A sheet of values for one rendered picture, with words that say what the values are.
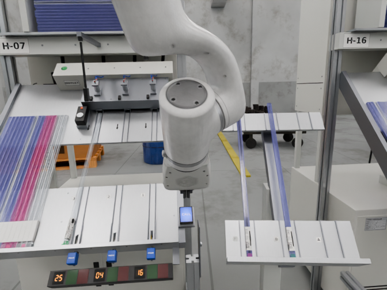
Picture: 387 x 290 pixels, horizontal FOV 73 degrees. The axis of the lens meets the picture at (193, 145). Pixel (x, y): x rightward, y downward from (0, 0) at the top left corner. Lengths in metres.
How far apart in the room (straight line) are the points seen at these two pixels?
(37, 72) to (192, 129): 1.17
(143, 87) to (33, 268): 0.89
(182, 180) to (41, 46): 0.93
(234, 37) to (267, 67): 1.73
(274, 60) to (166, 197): 10.46
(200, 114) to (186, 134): 0.04
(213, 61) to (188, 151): 0.15
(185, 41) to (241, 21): 10.69
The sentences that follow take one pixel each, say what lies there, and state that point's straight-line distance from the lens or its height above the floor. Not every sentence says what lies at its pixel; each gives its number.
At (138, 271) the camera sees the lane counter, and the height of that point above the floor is 0.66.
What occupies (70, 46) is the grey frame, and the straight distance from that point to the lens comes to 1.26.
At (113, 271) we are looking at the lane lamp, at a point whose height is 0.66.
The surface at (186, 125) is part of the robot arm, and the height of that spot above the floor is 1.11.
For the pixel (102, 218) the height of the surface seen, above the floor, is 0.77.
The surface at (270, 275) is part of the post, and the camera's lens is 1.05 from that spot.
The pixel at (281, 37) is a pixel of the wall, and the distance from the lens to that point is 11.32.
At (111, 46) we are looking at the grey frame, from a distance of 1.21.
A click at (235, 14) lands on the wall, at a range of 11.08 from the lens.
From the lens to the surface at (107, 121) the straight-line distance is 1.09.
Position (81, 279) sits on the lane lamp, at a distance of 0.86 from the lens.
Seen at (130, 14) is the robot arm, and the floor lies 1.25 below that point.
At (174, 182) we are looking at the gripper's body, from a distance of 0.55.
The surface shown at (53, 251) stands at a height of 0.72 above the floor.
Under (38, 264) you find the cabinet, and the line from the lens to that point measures 1.36.
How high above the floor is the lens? 1.16
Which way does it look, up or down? 12 degrees down
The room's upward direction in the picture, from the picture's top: 1 degrees counter-clockwise
